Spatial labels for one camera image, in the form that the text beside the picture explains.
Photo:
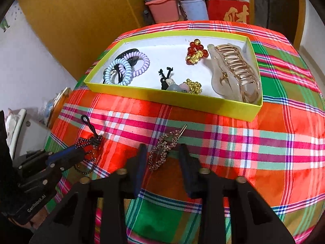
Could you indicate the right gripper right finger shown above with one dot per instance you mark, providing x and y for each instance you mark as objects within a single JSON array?
[{"x": 252, "y": 219}]

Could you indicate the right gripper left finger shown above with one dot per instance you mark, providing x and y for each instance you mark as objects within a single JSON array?
[{"x": 73, "y": 219}]

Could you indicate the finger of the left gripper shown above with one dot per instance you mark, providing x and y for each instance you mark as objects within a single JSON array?
[
  {"x": 69, "y": 156},
  {"x": 59, "y": 168}
]

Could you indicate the rhinestone hair clip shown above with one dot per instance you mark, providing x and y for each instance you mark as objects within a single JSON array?
[{"x": 166, "y": 142}]

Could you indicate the black wristband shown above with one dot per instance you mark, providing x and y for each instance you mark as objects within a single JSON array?
[{"x": 119, "y": 71}]

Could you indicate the red bead gold charm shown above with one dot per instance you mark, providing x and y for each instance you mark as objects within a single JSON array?
[{"x": 196, "y": 52}]

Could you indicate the orange box on floor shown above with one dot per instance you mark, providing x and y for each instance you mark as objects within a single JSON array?
[{"x": 57, "y": 106}]

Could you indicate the wooden wardrobe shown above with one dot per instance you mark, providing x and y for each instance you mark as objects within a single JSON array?
[{"x": 76, "y": 32}]

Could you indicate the yellow shallow box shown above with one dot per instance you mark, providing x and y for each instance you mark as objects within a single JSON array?
[{"x": 169, "y": 49}]

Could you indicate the pink plastic bin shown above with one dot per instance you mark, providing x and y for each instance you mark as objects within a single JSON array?
[{"x": 164, "y": 11}]

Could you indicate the light blue bucket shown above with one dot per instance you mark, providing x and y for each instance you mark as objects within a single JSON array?
[{"x": 194, "y": 10}]

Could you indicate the red gift box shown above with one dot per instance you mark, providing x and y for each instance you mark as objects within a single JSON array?
[{"x": 228, "y": 10}]

